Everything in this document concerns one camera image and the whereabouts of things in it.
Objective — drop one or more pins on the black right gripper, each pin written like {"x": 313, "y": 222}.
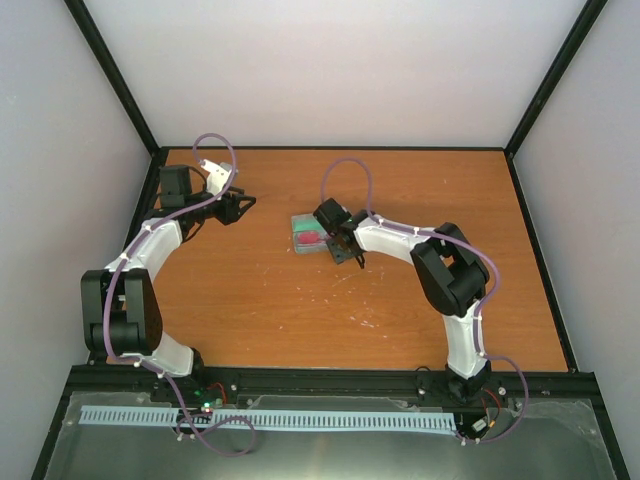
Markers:
{"x": 338, "y": 256}

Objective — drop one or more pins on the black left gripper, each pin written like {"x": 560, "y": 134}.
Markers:
{"x": 229, "y": 212}

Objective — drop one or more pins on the pink transparent sunglasses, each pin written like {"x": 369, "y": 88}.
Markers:
{"x": 308, "y": 238}

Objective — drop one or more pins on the grey glasses case green lining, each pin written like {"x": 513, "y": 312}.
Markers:
{"x": 304, "y": 222}

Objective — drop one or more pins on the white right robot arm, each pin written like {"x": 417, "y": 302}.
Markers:
{"x": 451, "y": 273}

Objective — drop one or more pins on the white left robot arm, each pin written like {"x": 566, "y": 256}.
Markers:
{"x": 122, "y": 320}

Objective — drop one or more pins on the grey metal front plate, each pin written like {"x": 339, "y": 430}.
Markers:
{"x": 553, "y": 441}

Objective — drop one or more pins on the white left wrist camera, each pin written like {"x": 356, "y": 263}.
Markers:
{"x": 219, "y": 177}

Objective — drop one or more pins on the light blue slotted cable duct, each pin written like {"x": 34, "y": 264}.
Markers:
{"x": 273, "y": 420}

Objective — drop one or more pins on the black aluminium frame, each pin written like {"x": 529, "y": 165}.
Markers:
{"x": 330, "y": 385}

